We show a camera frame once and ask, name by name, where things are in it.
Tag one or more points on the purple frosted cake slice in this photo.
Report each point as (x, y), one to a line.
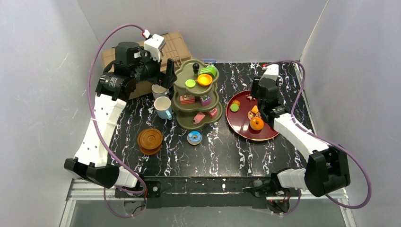
(205, 100)

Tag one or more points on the green three-tier serving stand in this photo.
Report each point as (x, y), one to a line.
(196, 100)

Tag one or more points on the red round lacquer tray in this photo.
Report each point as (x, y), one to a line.
(239, 122)

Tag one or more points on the orange glazed donut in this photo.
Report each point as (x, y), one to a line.
(256, 123)

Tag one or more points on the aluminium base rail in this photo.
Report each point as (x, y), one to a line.
(179, 191)

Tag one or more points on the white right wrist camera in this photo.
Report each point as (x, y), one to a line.
(270, 71)

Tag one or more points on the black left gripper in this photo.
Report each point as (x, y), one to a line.
(163, 72)

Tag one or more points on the orange flower cookie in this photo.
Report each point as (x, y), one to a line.
(236, 102)

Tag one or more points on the green macaron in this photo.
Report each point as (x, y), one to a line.
(190, 83)
(234, 107)

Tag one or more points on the green cube sweet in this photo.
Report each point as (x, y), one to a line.
(210, 70)

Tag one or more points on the red layered cake square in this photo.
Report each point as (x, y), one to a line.
(187, 99)

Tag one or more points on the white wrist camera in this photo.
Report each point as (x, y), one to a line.
(270, 71)
(154, 44)

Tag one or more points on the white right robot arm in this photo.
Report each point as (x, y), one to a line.
(327, 167)

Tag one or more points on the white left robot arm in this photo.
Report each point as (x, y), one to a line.
(91, 160)

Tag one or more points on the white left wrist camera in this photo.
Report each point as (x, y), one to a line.
(154, 44)

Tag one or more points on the blue frosted donut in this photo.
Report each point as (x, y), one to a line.
(194, 138)

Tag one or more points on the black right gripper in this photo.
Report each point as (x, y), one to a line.
(259, 92)

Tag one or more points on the blue mug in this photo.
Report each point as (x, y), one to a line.
(163, 107)

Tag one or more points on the white cup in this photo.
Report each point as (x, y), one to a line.
(159, 91)

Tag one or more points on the pink sprinkled cake slice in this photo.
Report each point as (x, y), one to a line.
(212, 113)

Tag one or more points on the stacked brown wooden coasters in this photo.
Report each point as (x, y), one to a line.
(150, 141)

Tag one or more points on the square yellow cracker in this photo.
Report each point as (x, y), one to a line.
(254, 110)

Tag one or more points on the tan plastic toolbox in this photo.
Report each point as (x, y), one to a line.
(175, 50)

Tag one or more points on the pink swirl roll cake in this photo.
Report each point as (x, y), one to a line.
(198, 118)

